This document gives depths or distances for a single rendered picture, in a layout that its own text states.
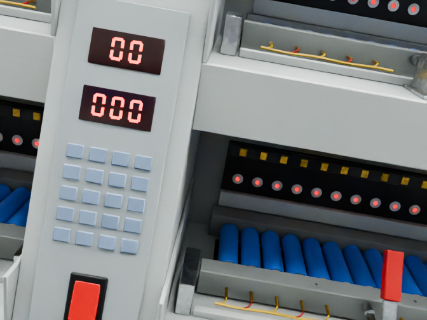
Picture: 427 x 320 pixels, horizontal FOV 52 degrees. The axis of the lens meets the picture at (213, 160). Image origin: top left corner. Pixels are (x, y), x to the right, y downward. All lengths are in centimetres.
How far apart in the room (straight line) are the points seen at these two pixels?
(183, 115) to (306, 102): 8
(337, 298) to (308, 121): 16
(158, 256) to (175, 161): 6
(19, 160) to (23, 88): 18
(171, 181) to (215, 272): 11
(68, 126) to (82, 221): 6
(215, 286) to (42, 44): 22
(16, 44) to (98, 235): 13
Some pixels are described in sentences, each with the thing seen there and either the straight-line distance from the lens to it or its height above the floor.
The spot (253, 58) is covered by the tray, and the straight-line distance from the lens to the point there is 33.
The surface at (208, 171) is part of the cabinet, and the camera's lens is 48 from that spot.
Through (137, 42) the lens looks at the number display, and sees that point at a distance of 28.
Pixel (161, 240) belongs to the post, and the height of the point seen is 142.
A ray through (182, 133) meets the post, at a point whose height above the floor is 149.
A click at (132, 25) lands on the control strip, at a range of 29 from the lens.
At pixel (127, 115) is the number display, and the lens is 28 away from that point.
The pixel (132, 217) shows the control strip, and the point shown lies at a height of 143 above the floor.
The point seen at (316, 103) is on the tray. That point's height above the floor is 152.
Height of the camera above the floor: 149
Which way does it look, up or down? 3 degrees down
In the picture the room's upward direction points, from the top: 10 degrees clockwise
